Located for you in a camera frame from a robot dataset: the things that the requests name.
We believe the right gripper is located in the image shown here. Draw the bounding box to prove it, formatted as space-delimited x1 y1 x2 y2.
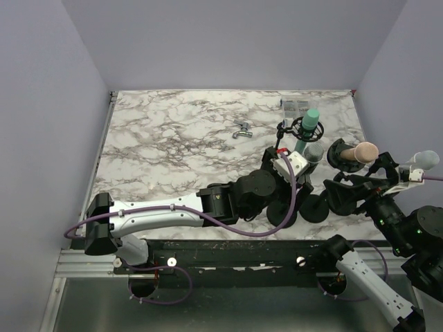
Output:
324 172 413 252

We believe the black round-base mic stand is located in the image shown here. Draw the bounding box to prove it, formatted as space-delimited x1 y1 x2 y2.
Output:
266 175 327 228

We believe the grey mesh microphone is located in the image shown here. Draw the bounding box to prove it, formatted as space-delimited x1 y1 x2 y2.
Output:
302 142 325 174

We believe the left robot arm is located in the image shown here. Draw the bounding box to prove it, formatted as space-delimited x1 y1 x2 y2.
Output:
84 147 309 256

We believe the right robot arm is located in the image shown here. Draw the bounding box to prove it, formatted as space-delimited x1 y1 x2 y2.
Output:
312 150 442 331

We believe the black stand of pink microphone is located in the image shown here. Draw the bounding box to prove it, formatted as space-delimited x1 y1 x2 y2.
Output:
315 138 365 219

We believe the pink microphone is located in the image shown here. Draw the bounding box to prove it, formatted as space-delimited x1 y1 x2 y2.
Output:
340 142 379 164

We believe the white microphone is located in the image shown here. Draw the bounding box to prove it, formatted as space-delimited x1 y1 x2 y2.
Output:
406 150 440 171

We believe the teal microphone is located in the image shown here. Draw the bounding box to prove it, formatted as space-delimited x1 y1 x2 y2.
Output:
295 109 320 154

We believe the chrome faucet tap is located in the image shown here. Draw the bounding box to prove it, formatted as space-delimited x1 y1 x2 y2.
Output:
232 120 253 139

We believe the clear plastic screw box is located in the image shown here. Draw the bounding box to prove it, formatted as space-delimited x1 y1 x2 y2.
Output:
280 97 310 127

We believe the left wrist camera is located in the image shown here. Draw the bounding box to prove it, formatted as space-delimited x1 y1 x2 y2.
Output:
272 151 308 183

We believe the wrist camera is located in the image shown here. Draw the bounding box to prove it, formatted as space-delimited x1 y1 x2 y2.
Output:
398 164 424 183
272 151 308 183

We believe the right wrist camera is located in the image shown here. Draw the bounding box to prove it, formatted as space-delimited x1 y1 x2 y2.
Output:
398 164 424 183

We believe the black tripod shock-mount stand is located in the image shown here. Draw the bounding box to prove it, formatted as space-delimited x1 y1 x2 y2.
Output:
275 117 325 149

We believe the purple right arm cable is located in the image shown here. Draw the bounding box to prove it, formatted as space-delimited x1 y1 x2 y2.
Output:
321 172 443 302

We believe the aluminium frame rail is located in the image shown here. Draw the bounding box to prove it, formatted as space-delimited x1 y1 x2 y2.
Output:
55 91 119 278

